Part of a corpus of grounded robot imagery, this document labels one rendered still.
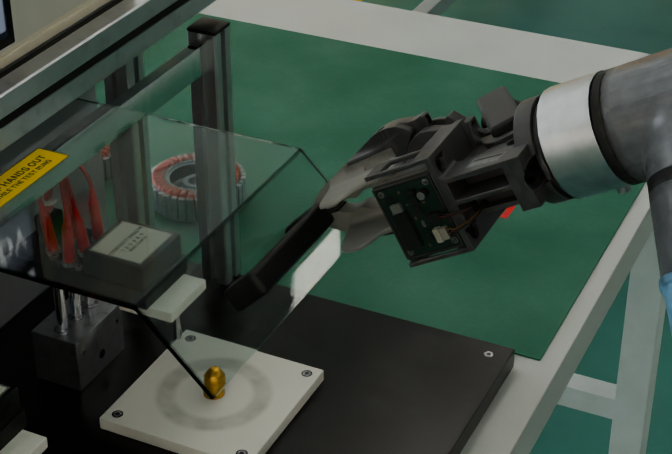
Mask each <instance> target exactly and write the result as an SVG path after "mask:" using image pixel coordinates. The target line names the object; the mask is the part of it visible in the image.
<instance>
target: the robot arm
mask: <svg viewBox="0 0 672 454"><path fill-rule="evenodd" d="M477 105H478V107H479V109H480V111H481V114H482V117H481V127H480V125H479V123H478V121H477V119H476V117H475V115H474V116H471V117H468V118H467V117H465V116H464V115H462V114H460V113H458V112H457V111H455V110H452V111H451V112H450V114H449V115H448V116H447V117H437V118H434V119H432V118H431V116H430V114H429V112H428V111H424V112H423V113H421V114H419V115H417V116H413V117H405V118H400V119H396V120H394V121H391V122H389V123H387V124H386V125H384V126H383V127H381V128H380V129H379V130H378V131H377V132H376V133H375V134H374V135H373V136H372V137H371V138H370V139H369V140H368V141H367V142H366V143H365V144H364V145H363V146H362V147H361V148H360V149H359V150H358V151H357V152H356V153H355V155H354V156H353V157H352V158H351V159H350V160H349V161H348V162H347V163H346V164H345V165H344V166H343V167H342V168H341V169H340V170H339V171H338V172H337V173H336V174H335V175H334V176H333V177H332V178H331V179H330V180H329V181H328V182H327V184H326V185H325V186H324V187H323V188H322V189H321V191H320V192H319V194H318V196H317V198H316V200H315V202H314V204H313V206H314V205H315V204H318V203H320V205H319V207H320V209H325V208H327V210H328V211H329V212H330V213H331V214H332V216H333V217H334V221H333V223H332V224H331V225H330V226H329V227H331V228H334V229H337V230H341V231H345V232H347V233H346V236H345V239H344V241H343V244H342V247H341V249H342V251H343V252H345V253H352V252H356V251H359V250H362V249H364V248H365V247H367V246H368V245H370V244H371V243H372V242H374V241H375V240H377V239H378V238H380V237H381V236H386V235H392V234H394V235H395V237H396V239H397V241H398V243H399V245H400V246H401V248H402V250H403V252H404V254H405V256H406V258H407V259H408V260H411V262H410V263H409V266H410V268H412V267H415V266H419V265H423V264H426V263H430V262H434V261H438V260H441V259H445V258H449V257H452V256H456V255H460V254H464V253H467V252H471V251H475V249H476V248H477V246H478V245H479V244H480V242H481V241H482V240H483V238H484V237H485V236H486V234H487V233H488V232H489V230H490V229H491V228H492V226H493V225H494V224H495V222H496V221H497V219H498V218H499V217H500V215H501V214H502V213H503V211H505V209H506V208H508V207H512V206H515V205H519V204H520V206H521V208H522V210H523V212H524V211H527V210H531V209H534V208H538V207H541V206H542V205H543V204H544V202H545V201H546V202H549V203H552V204H556V203H560V202H563V201H567V200H571V199H574V198H578V199H581V198H586V197H590V196H594V195H597V194H601V193H604V192H607V191H611V190H614V189H616V190H617V192H618V193H619V194H626V193H628V192H629V191H630V190H631V187H632V186H631V185H636V184H640V183H643V182H647V186H648V193H649V202H650V209H651V216H652V223H653V230H654V236H655V243H656V250H657V257H658V264H659V271H660V279H659V290H660V293H661V294H662V296H663V297H664V299H665V304H666V309H667V314H668V319H669V324H670V330H671V335H672V48H669V49H666V50H663V51H660V52H657V53H654V54H651V55H648V56H645V57H642V58H639V59H636V60H634V61H631V62H628V63H625V64H622V65H619V66H616V67H613V68H610V69H607V70H600V71H597V72H594V73H591V74H588V75H585V76H582V77H579V78H576V79H573V80H570V81H567V82H563V83H560V84H557V85H554V86H551V87H549V88H547V89H546V90H544V91H543V93H542V94H540V95H537V96H534V97H531V98H528V99H525V100H523V101H522V102H520V101H518V100H516V99H513V98H512V96H511V95H510V93H509V91H508V90H507V88H506V87H504V86H501V87H498V88H497V89H495V90H493V91H491V92H489V93H487V94H486V95H484V96H482V97H480V98H479V99H478V100H477ZM372 187H373V188H372ZM368 188H372V190H371V191H372V193H373V195H374V196H375V198H373V197H369V198H367V199H366V200H365V201H363V202H360V203H351V202H346V200H345V201H343V200H344V199H347V198H357V197H358V196H359V195H360V194H361V193H362V191H364V190H365V189H368ZM454 248H457V249H455V250H451V249H454ZM447 250H451V251H447ZM443 251H447V252H444V253H440V252H443ZM436 253H440V254H436ZM432 254H436V255H433V256H431V255H432Z"/></svg>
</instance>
